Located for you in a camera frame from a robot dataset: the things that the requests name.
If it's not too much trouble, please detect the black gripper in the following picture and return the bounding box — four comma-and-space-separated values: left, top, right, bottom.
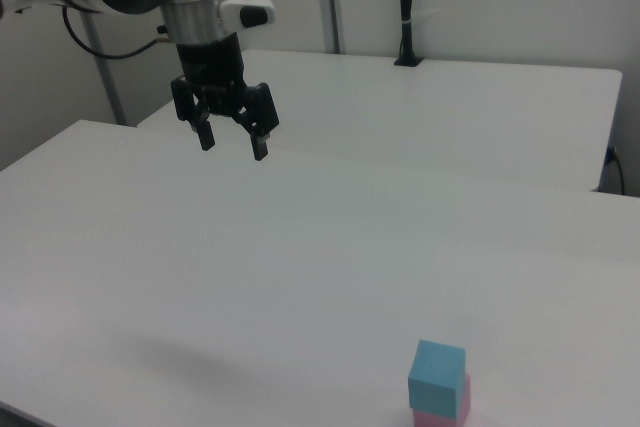
170, 34, 281, 162

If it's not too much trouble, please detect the blue foam cube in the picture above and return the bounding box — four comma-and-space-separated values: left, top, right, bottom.
407, 339, 467, 421

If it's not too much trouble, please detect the pink foam cube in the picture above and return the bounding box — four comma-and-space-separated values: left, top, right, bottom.
411, 373, 473, 427

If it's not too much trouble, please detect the white side table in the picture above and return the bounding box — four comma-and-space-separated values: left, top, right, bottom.
137, 49, 624, 193

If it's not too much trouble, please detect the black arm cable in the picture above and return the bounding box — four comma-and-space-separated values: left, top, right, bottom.
61, 5, 175, 60

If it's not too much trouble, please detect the black power cable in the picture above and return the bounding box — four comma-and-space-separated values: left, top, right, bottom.
605, 145, 627, 196

